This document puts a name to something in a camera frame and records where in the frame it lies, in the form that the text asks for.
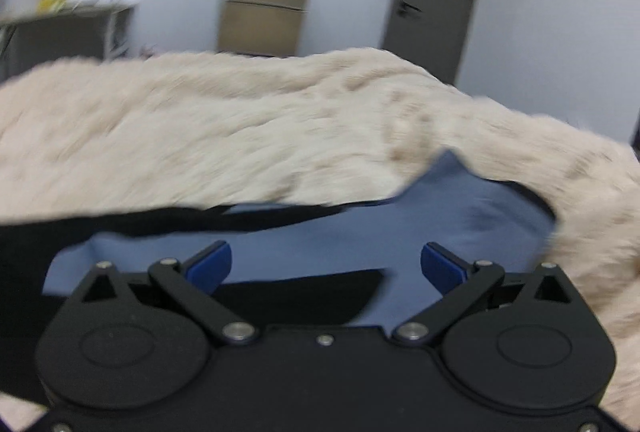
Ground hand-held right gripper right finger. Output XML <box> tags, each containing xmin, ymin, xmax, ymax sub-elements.
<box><xmin>392</xmin><ymin>242</ymin><xmax>585</xmax><ymax>346</ymax></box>

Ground grey folding table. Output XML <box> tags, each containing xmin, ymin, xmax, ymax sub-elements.
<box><xmin>0</xmin><ymin>2</ymin><xmax>138</xmax><ymax>80</ymax></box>

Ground blue and black pants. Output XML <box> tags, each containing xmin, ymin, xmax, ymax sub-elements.
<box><xmin>0</xmin><ymin>149</ymin><xmax>558</xmax><ymax>408</ymax></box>

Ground cream fluffy blanket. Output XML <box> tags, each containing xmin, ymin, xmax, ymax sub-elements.
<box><xmin>0</xmin><ymin>47</ymin><xmax>640</xmax><ymax>432</ymax></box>

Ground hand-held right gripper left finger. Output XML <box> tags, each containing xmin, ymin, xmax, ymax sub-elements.
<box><xmin>80</xmin><ymin>239</ymin><xmax>258</xmax><ymax>346</ymax></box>

